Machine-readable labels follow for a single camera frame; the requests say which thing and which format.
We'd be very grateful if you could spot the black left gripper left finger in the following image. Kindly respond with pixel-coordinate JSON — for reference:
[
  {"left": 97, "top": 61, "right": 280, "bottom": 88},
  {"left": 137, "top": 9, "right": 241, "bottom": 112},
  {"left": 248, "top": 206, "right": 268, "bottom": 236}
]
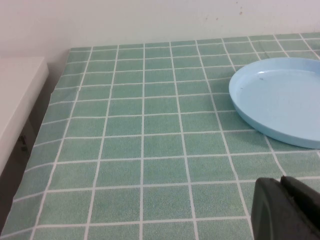
[{"left": 251, "top": 177, "right": 319, "bottom": 240}]

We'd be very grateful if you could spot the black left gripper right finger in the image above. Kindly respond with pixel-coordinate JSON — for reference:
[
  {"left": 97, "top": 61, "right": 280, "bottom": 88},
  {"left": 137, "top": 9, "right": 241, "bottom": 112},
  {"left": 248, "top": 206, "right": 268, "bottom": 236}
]
[{"left": 279, "top": 175, "right": 320, "bottom": 240}]

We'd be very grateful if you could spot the light blue plastic plate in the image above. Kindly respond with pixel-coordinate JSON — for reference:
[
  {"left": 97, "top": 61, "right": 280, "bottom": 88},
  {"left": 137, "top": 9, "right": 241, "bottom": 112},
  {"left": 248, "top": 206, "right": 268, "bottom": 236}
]
[{"left": 228, "top": 57, "right": 320, "bottom": 150}]

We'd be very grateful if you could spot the green checked tablecloth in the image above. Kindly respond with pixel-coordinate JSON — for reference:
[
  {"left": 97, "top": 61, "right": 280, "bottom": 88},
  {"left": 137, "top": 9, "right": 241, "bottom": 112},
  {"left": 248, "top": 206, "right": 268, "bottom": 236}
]
[{"left": 0, "top": 32, "right": 320, "bottom": 240}]

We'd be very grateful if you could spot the white side table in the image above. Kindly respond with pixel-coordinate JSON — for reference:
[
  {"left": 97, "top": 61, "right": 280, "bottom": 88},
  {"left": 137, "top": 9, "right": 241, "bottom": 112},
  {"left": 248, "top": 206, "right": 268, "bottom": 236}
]
[{"left": 0, "top": 56, "right": 49, "bottom": 176}]

